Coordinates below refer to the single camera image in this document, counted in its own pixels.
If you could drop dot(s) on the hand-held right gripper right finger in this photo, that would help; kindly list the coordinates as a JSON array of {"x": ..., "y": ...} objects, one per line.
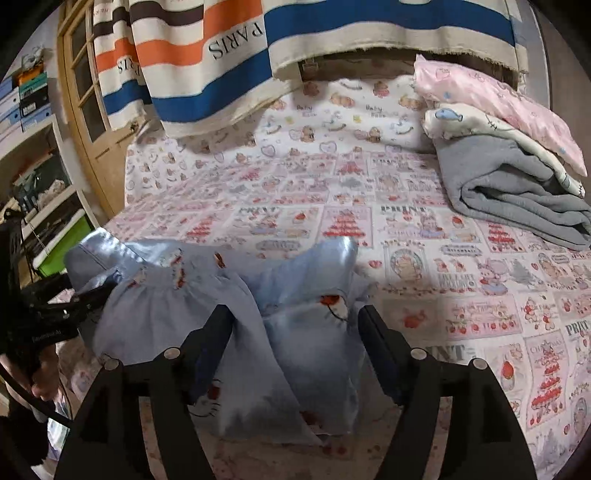
[{"x": 378, "y": 341}]

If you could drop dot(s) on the green storage box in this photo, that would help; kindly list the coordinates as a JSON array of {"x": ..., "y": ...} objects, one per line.
[{"x": 64, "y": 249}]

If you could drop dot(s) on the cream printed quilt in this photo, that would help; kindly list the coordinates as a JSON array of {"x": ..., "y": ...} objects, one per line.
[{"x": 466, "y": 122}]

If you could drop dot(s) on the light blue printed pants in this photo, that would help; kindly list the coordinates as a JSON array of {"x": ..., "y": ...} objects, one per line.
[{"x": 277, "y": 341}]

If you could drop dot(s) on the white shelf unit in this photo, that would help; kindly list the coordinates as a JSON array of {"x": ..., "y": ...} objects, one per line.
[{"x": 41, "y": 184}]

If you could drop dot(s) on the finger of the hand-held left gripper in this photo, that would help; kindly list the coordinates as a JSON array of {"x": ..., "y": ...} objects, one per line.
[{"x": 92, "y": 300}]

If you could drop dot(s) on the stack of storage boxes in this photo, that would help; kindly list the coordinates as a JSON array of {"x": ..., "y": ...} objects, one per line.
[{"x": 23, "y": 101}]

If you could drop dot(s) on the wooden glazed door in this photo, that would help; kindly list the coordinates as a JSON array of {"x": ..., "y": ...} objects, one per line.
[{"x": 92, "y": 115}]

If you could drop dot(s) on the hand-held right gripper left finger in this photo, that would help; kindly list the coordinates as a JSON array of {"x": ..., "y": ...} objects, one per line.
[{"x": 210, "y": 341}]

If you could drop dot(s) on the person's left hand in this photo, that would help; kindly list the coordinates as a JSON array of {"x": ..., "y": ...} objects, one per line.
[{"x": 46, "y": 374}]

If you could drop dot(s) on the pink printed bed sheet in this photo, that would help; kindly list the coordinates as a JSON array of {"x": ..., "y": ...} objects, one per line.
[{"x": 323, "y": 194}]

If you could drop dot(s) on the striped curtain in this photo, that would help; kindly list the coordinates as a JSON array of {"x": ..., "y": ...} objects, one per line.
[{"x": 231, "y": 69}]

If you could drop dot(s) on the grey folded blanket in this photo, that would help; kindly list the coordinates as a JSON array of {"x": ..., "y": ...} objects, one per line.
[{"x": 508, "y": 194}]

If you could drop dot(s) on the pink folded blanket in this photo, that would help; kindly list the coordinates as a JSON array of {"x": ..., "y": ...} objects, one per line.
[{"x": 498, "y": 106}]

